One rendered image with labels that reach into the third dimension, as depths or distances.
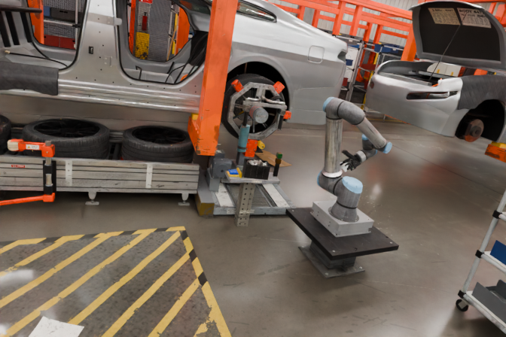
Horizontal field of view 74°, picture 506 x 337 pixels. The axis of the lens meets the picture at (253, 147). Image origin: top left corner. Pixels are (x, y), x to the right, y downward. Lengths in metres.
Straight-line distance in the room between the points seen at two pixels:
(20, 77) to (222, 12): 1.70
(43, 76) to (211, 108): 1.41
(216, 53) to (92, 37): 1.07
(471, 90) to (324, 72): 2.09
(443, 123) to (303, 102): 2.09
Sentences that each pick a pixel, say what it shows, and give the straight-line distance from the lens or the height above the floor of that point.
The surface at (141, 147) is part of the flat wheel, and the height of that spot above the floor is 0.47.
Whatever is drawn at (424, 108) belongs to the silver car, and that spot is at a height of 1.03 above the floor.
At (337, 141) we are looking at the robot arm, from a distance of 2.40.
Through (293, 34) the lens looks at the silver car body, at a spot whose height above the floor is 1.61.
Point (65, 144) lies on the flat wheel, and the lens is 3.03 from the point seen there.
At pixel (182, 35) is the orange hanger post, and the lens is 5.38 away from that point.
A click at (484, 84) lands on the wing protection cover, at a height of 1.46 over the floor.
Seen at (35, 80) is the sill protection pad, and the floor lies 0.89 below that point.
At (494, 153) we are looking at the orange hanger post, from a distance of 5.73.
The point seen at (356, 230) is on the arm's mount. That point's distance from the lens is 2.60.
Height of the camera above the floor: 1.50
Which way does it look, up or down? 18 degrees down
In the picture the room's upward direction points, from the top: 10 degrees clockwise
